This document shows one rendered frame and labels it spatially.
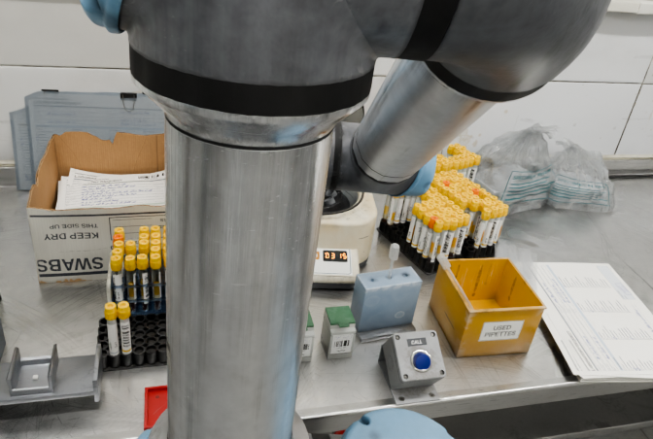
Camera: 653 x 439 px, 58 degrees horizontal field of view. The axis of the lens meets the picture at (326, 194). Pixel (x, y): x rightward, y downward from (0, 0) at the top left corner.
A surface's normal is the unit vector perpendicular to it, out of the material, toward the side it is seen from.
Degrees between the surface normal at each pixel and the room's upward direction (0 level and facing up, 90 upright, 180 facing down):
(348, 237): 90
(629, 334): 0
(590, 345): 1
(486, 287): 90
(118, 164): 88
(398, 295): 90
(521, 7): 110
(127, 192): 1
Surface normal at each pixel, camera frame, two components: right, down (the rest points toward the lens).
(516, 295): -0.97, 0.00
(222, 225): -0.16, 0.46
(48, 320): 0.11, -0.86
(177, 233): -0.69, 0.27
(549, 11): 0.36, 0.77
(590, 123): 0.24, 0.51
